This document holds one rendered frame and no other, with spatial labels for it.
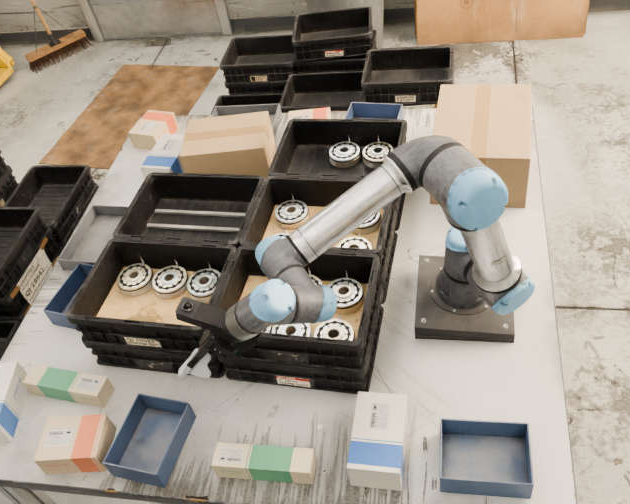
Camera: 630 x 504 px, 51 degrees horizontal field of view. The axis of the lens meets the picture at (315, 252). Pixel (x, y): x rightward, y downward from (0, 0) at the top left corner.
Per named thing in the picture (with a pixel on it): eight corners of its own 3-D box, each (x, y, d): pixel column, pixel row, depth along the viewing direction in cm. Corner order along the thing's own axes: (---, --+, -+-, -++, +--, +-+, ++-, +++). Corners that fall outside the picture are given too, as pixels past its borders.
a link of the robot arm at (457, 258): (470, 242, 183) (474, 207, 173) (501, 273, 175) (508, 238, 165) (434, 259, 180) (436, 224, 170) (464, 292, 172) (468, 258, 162)
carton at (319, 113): (290, 145, 251) (286, 129, 245) (291, 127, 259) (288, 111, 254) (331, 141, 249) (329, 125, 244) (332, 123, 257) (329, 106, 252)
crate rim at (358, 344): (380, 259, 175) (380, 253, 174) (361, 352, 156) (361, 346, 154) (239, 251, 185) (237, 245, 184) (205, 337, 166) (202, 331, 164)
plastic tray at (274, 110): (281, 113, 267) (279, 103, 263) (272, 144, 253) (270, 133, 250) (218, 116, 272) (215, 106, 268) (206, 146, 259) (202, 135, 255)
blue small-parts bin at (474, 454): (526, 437, 157) (528, 422, 152) (531, 499, 147) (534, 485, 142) (440, 432, 161) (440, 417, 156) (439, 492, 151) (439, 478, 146)
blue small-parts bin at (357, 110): (403, 119, 252) (402, 104, 247) (395, 143, 243) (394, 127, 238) (353, 116, 258) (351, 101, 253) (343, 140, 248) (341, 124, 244)
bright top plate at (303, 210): (309, 200, 204) (309, 198, 203) (306, 222, 197) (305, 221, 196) (277, 201, 205) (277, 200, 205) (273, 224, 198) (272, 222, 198)
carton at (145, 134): (159, 151, 261) (153, 136, 255) (134, 148, 265) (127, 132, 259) (179, 127, 270) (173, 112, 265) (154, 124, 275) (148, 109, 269)
